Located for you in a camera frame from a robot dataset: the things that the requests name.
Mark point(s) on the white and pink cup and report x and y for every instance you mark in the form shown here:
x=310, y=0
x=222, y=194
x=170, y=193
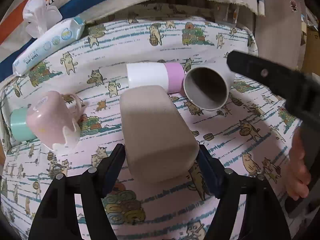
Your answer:
x=167, y=75

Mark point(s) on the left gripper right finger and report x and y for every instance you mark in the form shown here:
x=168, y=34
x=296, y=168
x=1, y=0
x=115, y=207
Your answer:
x=263, y=216

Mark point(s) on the white cylindrical cup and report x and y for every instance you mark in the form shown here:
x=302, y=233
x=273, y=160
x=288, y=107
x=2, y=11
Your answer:
x=207, y=86

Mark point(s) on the wooden cabinet panel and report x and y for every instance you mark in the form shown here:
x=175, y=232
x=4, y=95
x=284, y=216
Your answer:
x=278, y=32

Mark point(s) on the right hand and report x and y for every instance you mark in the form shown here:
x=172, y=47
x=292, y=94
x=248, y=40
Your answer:
x=297, y=175

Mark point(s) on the baby wipes pack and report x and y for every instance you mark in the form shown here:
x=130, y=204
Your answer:
x=50, y=31

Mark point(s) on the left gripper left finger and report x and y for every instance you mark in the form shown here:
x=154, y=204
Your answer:
x=56, y=216

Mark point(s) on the pink mug with handle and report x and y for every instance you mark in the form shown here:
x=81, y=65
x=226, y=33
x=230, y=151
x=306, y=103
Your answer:
x=54, y=123

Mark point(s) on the beige square cup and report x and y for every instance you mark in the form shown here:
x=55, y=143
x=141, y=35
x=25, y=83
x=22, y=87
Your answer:
x=159, y=144

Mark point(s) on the mint green cup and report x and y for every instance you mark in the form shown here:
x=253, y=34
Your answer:
x=19, y=127

